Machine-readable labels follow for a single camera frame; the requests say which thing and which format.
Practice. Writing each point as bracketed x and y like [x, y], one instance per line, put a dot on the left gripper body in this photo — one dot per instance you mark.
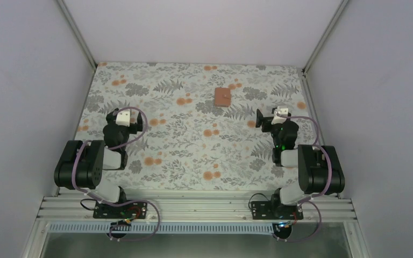
[135, 129]

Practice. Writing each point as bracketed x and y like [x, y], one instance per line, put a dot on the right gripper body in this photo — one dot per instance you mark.
[266, 120]

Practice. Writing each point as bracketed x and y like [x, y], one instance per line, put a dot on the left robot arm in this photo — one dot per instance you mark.
[82, 163]

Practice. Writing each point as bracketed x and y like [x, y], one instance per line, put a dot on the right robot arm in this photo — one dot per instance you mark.
[319, 168]

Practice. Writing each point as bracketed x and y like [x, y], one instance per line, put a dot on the floral table mat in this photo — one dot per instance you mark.
[191, 144]

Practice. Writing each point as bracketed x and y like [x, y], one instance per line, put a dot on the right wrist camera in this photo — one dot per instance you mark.
[280, 115]

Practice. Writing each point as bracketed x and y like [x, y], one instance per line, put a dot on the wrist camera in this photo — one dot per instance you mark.
[280, 115]
[123, 118]

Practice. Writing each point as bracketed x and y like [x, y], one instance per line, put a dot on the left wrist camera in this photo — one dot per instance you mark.
[123, 118]

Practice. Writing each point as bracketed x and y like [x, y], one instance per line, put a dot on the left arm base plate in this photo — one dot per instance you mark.
[135, 210]

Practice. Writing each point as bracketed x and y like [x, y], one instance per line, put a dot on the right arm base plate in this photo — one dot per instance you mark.
[265, 210]

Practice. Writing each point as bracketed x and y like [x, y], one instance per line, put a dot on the aluminium rail frame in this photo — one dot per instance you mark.
[197, 206]

